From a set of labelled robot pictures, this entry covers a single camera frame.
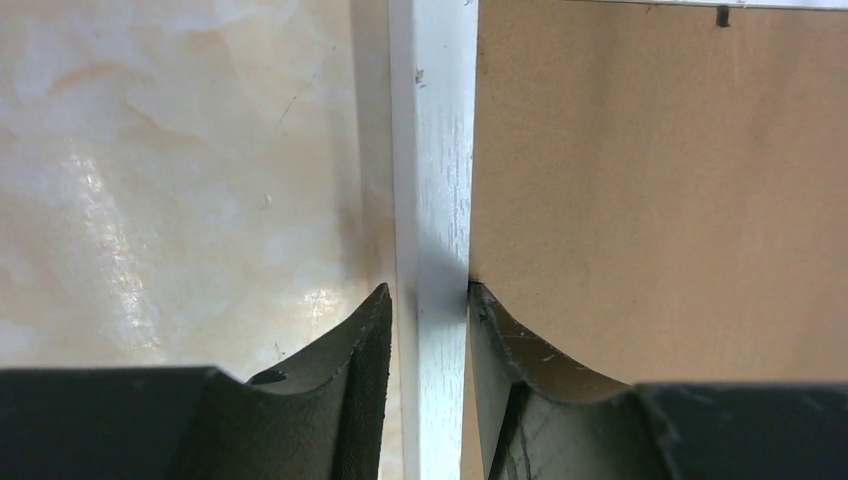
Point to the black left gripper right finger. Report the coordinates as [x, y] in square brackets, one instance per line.
[543, 415]

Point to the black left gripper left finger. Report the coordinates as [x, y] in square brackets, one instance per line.
[318, 414]

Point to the brown cardboard backing board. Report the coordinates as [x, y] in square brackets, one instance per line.
[659, 242]

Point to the white picture frame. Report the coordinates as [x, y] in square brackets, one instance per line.
[430, 199]

